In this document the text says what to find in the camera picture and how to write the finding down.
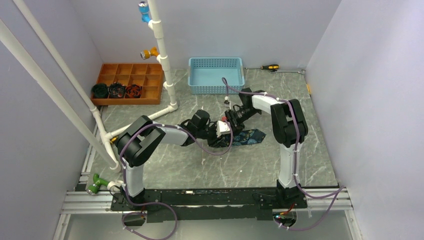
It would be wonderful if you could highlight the blue valve nozzle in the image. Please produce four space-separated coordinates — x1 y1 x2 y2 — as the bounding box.
138 1 151 23

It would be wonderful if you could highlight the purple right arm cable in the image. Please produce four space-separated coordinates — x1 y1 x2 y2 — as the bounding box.
221 77 346 232

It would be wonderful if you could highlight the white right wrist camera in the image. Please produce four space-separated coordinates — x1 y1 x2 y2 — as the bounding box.
224 95 231 108

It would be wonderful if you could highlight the green valve nozzle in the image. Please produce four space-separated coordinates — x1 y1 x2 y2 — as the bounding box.
86 173 110 195

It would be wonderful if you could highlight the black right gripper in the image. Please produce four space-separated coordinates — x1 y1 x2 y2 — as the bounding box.
224 107 260 139

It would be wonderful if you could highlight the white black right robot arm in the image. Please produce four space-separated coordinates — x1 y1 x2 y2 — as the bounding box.
225 88 308 208

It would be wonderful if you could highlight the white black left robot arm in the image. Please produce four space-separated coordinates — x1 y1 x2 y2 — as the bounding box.
114 110 234 210

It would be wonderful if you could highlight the dark blue patterned tie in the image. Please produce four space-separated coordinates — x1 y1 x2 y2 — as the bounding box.
208 129 267 148

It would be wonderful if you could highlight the rolled dark green tie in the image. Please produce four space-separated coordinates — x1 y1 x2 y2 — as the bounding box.
91 83 109 99

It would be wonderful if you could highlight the aluminium rail frame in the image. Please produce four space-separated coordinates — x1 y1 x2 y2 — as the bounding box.
53 129 362 240

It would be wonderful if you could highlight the light blue plastic basket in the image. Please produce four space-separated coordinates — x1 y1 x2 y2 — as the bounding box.
187 57 245 95

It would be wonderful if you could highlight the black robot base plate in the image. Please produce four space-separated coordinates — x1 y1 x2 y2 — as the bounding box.
110 187 308 223

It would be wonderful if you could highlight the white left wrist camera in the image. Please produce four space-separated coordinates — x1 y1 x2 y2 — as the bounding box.
216 120 232 137

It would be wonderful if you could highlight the orange wooden compartment tray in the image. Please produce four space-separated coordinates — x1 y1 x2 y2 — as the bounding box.
90 63 164 106

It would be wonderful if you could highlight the white vertical PVC pipe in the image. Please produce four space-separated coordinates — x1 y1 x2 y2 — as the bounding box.
147 0 178 112

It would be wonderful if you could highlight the yellow black screwdriver at wall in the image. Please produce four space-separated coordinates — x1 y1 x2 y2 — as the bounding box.
261 64 280 71

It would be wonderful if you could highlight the silver spanner at wall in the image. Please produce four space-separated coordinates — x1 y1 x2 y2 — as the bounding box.
269 69 306 75

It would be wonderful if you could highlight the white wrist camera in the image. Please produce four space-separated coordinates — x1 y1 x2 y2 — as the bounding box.
216 120 232 137
224 95 231 108

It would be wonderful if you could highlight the white diagonal PVC pipe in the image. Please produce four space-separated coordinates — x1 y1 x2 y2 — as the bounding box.
0 0 122 173

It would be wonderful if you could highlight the orange valve nozzle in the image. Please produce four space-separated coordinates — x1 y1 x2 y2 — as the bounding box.
140 46 160 60

